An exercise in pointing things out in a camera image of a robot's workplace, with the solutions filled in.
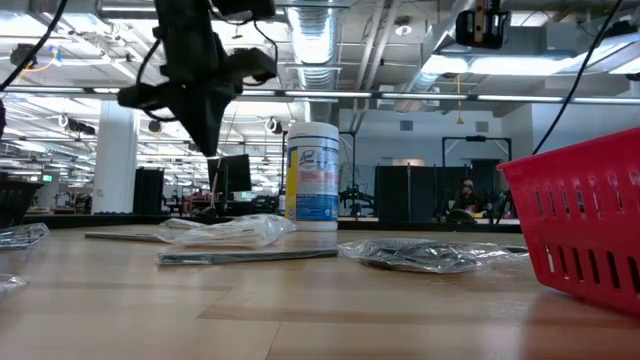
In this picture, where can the small clear plastic bag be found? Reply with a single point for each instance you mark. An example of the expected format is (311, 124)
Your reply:
(182, 224)

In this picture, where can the long ceiling light strip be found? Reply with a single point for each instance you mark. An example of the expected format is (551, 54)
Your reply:
(325, 93)

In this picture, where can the disinfecting wipes canister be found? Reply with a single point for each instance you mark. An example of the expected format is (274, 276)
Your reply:
(312, 175)

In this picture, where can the black computer monitor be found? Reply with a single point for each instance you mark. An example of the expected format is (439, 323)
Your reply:
(235, 172)

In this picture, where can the silver ventilation duct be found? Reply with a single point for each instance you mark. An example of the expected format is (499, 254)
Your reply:
(315, 45)

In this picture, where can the black plastic basket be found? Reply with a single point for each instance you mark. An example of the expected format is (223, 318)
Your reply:
(15, 205)

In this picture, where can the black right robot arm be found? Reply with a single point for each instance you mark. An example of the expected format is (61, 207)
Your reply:
(495, 30)

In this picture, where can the white pillar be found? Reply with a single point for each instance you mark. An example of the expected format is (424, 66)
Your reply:
(115, 160)

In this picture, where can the black comb in clear wrapper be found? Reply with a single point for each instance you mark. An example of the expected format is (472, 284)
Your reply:
(240, 257)

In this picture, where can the bag of black hair clips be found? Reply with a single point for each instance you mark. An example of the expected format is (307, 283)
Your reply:
(235, 231)

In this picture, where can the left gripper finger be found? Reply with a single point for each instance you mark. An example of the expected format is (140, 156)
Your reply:
(192, 122)
(215, 120)

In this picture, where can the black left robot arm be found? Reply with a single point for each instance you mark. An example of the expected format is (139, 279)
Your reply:
(185, 45)

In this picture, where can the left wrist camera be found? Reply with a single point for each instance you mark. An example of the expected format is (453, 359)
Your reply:
(255, 65)

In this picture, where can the person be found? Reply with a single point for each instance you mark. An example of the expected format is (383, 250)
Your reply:
(467, 200)

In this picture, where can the red plastic basket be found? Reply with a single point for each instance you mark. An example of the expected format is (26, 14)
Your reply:
(575, 167)

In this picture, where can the round black item in bag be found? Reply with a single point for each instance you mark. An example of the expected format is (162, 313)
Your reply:
(425, 257)

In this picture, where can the clear plastic bag far left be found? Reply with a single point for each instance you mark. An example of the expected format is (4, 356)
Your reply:
(22, 236)

